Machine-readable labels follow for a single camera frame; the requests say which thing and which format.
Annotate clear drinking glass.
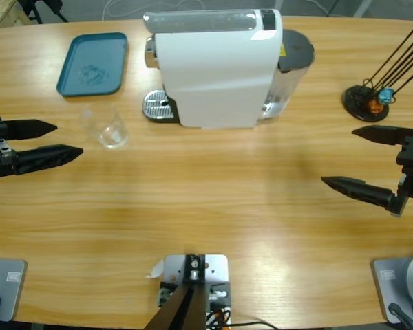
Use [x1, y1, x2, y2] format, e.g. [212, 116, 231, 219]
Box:
[79, 101, 131, 150]

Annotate teal plastic tray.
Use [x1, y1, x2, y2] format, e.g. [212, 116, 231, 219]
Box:
[56, 32, 129, 98]

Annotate water tank with black lid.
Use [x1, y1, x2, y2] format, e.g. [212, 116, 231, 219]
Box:
[261, 29, 316, 120]

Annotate white capsule coffee machine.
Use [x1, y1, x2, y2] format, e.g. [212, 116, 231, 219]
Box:
[142, 8, 284, 131]

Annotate blue coffee capsule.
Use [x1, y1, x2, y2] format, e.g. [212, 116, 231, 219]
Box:
[378, 87, 396, 105]

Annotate white floor cable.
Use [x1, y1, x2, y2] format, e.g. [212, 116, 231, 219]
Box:
[101, 0, 207, 19]

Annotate white tape strip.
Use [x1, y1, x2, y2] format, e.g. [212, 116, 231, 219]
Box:
[145, 259, 165, 279]

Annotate black tripod legs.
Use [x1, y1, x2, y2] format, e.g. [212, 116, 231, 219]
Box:
[20, 0, 70, 24]

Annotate orange cable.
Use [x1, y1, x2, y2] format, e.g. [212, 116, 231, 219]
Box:
[206, 308, 231, 326]

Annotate black cable at mount block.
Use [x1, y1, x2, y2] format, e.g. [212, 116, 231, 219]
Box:
[226, 320, 279, 330]

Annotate dark camera post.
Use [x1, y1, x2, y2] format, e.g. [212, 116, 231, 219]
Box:
[144, 254, 207, 330]

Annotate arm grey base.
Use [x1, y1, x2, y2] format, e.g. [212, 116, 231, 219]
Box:
[370, 253, 413, 324]
[0, 258, 28, 323]

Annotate metal drip tray grate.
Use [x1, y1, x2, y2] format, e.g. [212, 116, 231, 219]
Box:
[142, 89, 180, 124]

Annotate white mount block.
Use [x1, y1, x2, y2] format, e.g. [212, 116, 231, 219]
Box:
[154, 253, 232, 330]

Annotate black capsule holder with rods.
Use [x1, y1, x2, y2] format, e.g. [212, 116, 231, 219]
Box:
[342, 22, 413, 122]

